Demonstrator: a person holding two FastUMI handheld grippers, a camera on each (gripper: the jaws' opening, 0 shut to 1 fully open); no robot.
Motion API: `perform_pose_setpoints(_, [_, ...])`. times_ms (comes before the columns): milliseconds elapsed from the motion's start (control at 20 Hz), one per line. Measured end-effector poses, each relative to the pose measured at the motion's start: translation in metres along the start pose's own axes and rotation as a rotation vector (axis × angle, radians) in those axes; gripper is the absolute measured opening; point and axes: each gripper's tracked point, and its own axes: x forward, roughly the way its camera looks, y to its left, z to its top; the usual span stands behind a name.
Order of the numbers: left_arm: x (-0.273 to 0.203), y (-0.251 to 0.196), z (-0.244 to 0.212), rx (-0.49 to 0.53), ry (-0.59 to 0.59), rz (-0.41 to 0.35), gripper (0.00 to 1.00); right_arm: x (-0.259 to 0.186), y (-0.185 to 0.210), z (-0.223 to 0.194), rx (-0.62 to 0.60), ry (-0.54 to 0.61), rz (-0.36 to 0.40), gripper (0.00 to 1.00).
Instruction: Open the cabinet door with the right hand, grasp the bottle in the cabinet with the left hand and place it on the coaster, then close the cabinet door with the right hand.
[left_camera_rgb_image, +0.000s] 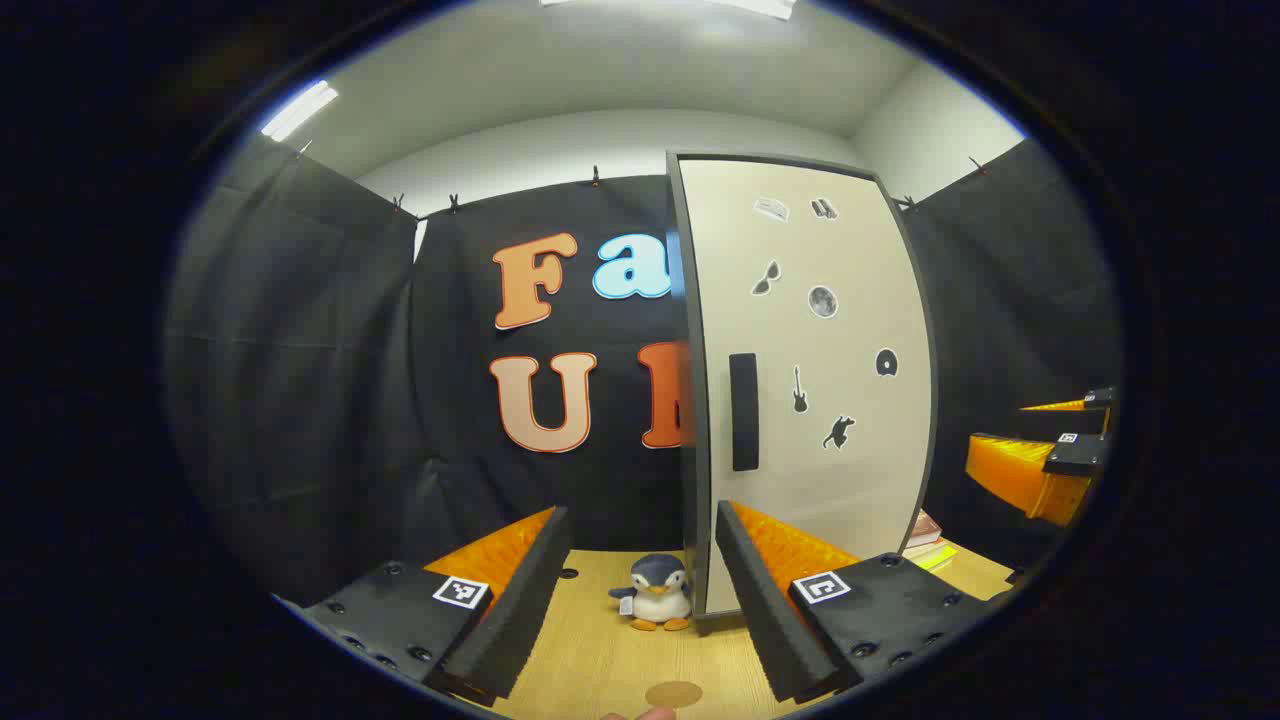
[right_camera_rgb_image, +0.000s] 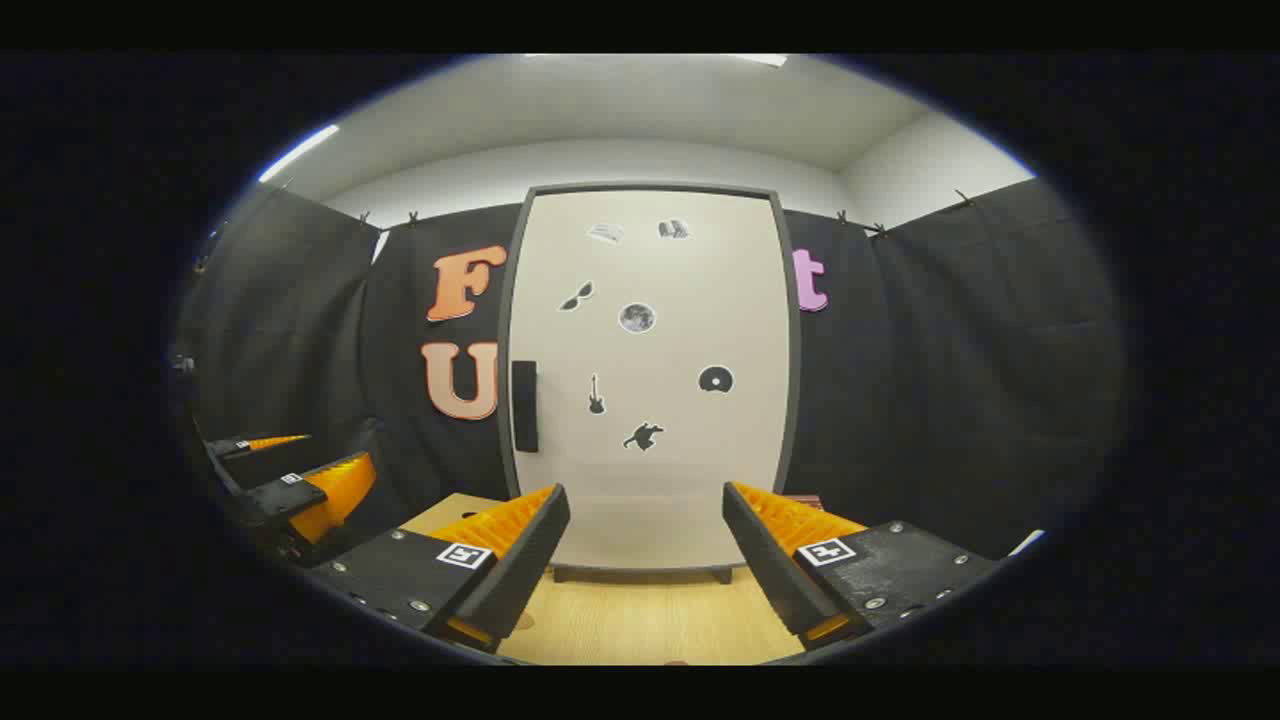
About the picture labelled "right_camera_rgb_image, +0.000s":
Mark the grey cabinet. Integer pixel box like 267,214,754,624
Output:
497,182,801,586

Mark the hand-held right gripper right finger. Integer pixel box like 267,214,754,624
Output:
722,481,1001,651

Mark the black backdrop cloth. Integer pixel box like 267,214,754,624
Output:
175,175,1126,561

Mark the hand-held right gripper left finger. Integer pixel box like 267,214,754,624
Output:
305,483,572,656

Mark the black door handle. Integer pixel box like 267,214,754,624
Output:
511,360,540,454

